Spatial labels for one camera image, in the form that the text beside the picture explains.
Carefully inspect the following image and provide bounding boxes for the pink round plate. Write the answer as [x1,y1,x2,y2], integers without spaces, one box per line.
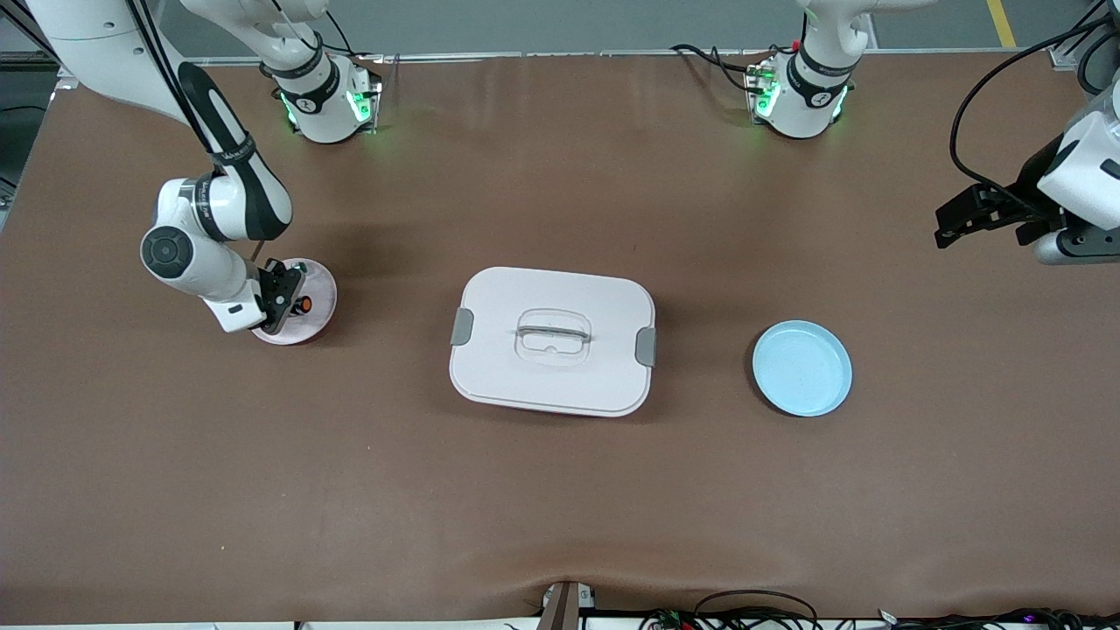
[249,258,339,346]

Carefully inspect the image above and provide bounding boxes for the light blue round plate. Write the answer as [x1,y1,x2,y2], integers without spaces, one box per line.
[752,320,853,417]

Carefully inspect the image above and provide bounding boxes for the white lidded storage box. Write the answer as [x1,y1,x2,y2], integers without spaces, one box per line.
[449,267,657,418]

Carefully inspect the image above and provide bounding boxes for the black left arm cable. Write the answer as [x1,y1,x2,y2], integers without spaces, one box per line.
[951,17,1120,213]

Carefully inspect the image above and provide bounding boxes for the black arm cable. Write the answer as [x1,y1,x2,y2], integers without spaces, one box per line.
[122,0,220,160]
[951,17,1120,213]

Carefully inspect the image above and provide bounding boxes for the aluminium frame strut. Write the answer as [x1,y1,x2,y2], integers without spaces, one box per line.
[0,0,88,78]
[1046,0,1120,71]

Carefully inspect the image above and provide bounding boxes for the black right base cables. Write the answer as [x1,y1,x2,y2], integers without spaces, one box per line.
[296,13,361,59]

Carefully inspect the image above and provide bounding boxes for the black base cables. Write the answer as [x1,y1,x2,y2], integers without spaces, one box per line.
[669,44,773,93]
[296,13,361,59]

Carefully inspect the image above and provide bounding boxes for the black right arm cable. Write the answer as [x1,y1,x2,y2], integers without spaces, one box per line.
[122,0,220,160]

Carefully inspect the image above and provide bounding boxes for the black left base cables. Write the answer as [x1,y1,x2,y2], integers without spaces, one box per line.
[669,44,773,93]

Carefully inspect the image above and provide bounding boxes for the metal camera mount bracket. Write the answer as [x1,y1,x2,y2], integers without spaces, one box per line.
[538,580,597,630]

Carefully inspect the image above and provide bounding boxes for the black cable bundle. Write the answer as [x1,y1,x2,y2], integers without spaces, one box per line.
[639,590,1120,630]

